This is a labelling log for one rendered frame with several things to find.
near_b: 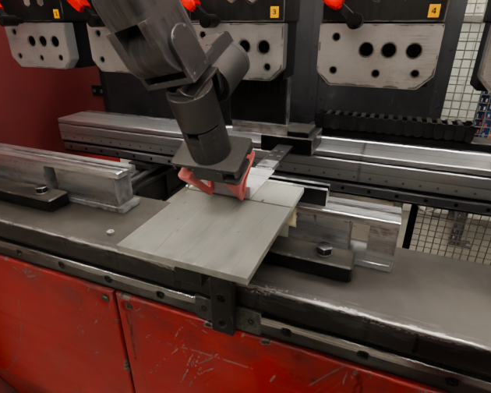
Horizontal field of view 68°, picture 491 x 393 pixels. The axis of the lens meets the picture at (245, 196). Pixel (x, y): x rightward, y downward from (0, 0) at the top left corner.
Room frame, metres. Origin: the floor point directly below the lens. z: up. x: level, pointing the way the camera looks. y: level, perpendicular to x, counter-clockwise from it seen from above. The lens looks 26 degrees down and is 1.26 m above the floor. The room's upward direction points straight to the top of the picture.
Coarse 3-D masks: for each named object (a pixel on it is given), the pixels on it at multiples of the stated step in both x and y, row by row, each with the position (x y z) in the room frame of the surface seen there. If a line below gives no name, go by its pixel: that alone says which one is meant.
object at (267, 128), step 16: (256, 80) 0.61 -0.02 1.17; (272, 80) 0.60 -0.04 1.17; (288, 80) 0.59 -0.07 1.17; (240, 96) 0.62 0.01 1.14; (256, 96) 0.61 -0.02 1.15; (272, 96) 0.60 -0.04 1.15; (288, 96) 0.60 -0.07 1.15; (240, 112) 0.62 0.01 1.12; (256, 112) 0.61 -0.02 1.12; (272, 112) 0.60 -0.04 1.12; (288, 112) 0.60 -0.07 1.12; (240, 128) 0.63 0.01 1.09; (256, 128) 0.62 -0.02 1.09; (272, 128) 0.61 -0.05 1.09
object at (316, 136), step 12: (288, 132) 0.79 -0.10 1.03; (300, 132) 0.79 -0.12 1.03; (312, 132) 0.81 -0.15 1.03; (264, 144) 0.80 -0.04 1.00; (276, 144) 0.79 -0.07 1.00; (288, 144) 0.78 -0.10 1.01; (300, 144) 0.77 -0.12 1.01; (312, 144) 0.76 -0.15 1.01; (276, 156) 0.71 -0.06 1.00; (264, 168) 0.65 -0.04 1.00
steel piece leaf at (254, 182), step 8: (248, 176) 0.61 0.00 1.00; (256, 176) 0.61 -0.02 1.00; (264, 176) 0.61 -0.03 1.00; (216, 184) 0.54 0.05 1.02; (224, 184) 0.53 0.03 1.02; (248, 184) 0.57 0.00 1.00; (256, 184) 0.57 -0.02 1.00; (216, 192) 0.54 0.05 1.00; (224, 192) 0.53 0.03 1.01; (248, 192) 0.52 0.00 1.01
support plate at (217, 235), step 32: (192, 192) 0.55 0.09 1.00; (256, 192) 0.55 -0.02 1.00; (288, 192) 0.55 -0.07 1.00; (160, 224) 0.44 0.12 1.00; (192, 224) 0.44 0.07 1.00; (224, 224) 0.44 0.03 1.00; (256, 224) 0.44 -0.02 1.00; (160, 256) 0.36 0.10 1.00; (192, 256) 0.36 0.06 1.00; (224, 256) 0.36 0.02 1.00; (256, 256) 0.36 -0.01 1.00
